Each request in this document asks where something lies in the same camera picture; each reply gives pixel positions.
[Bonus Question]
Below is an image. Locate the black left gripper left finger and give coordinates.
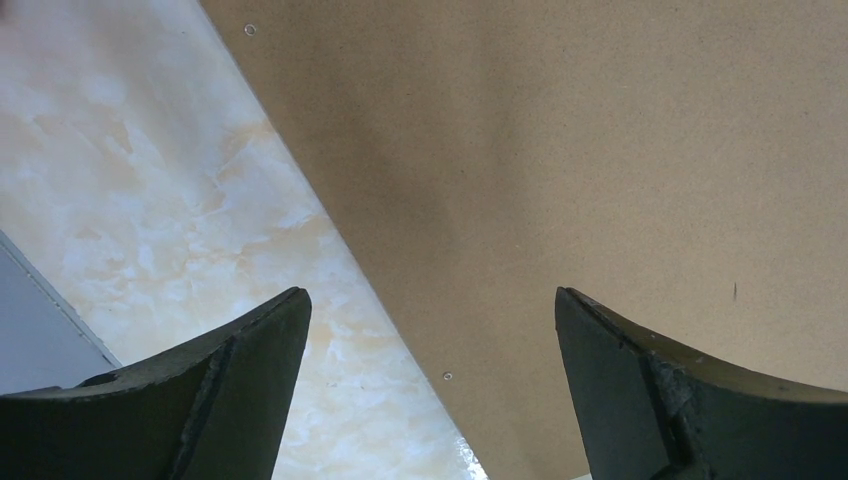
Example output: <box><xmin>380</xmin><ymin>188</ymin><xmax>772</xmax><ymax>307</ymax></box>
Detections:
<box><xmin>1</xmin><ymin>287</ymin><xmax>312</xmax><ymax>479</ymax></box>

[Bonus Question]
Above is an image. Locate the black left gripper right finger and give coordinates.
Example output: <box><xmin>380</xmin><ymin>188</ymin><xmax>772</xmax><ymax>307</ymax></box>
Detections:
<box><xmin>555</xmin><ymin>288</ymin><xmax>847</xmax><ymax>479</ymax></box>

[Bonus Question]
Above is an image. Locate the brown cardboard backing board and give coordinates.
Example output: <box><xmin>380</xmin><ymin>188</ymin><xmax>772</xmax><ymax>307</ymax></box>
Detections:
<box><xmin>203</xmin><ymin>1</ymin><xmax>847</xmax><ymax>479</ymax></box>

